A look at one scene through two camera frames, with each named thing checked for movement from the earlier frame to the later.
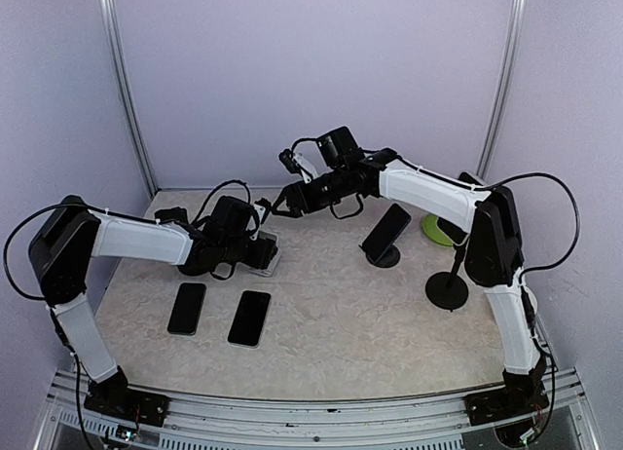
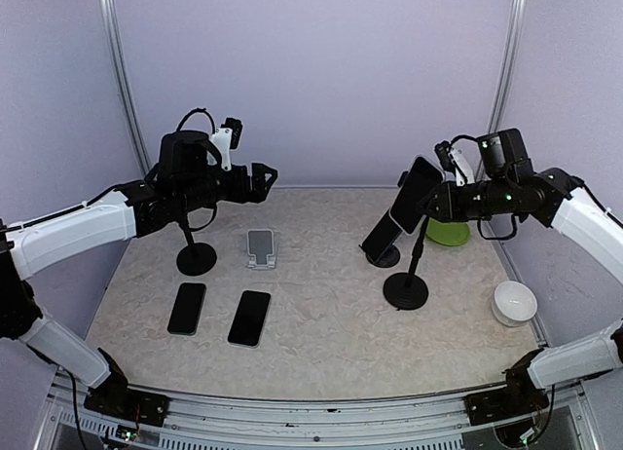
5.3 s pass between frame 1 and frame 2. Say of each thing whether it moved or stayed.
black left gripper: moved
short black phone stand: stayed
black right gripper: moved
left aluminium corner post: stayed
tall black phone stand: moved
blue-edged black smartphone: stayed
